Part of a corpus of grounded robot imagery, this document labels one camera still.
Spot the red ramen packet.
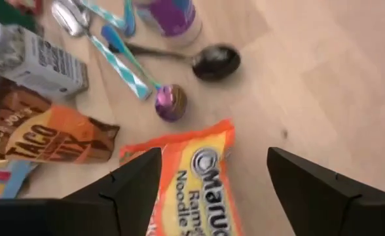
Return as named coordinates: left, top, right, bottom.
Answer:
left=5, top=0, right=45, bottom=16

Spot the silver spoon teal handle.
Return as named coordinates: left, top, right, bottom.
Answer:
left=66, top=0, right=130, bottom=31
left=50, top=1, right=153, bottom=102

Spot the blue yellow food packet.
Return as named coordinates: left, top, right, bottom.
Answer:
left=0, top=159, right=39, bottom=200

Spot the black lid purple label jar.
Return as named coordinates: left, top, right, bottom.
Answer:
left=132, top=0, right=204, bottom=47

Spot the orange ramen packet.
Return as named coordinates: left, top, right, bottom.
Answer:
left=119, top=118, right=246, bottom=236

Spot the teal plastic spoon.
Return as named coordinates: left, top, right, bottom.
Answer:
left=122, top=0, right=137, bottom=37

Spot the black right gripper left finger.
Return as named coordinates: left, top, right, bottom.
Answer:
left=48, top=147, right=163, bottom=236

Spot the green lid spice jar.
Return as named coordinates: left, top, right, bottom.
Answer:
left=0, top=0, right=38, bottom=32

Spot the white lid spice jar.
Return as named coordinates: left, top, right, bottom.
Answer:
left=0, top=12, right=90, bottom=99

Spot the purple bowl iridescent spoon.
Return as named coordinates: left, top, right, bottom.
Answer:
left=100, top=24, right=189, bottom=123

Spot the dark metal spoon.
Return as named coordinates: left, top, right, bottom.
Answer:
left=109, top=42, right=242, bottom=83

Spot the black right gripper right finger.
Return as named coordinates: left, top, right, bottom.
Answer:
left=266, top=146, right=385, bottom=236

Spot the brown orange taco mix packet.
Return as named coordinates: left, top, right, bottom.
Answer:
left=0, top=77, right=120, bottom=165

